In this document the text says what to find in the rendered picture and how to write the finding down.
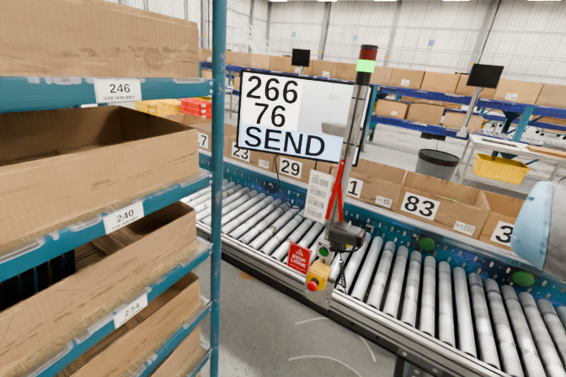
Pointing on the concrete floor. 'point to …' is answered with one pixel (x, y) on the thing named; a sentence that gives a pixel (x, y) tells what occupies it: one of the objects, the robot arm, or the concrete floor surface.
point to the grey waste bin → (436, 163)
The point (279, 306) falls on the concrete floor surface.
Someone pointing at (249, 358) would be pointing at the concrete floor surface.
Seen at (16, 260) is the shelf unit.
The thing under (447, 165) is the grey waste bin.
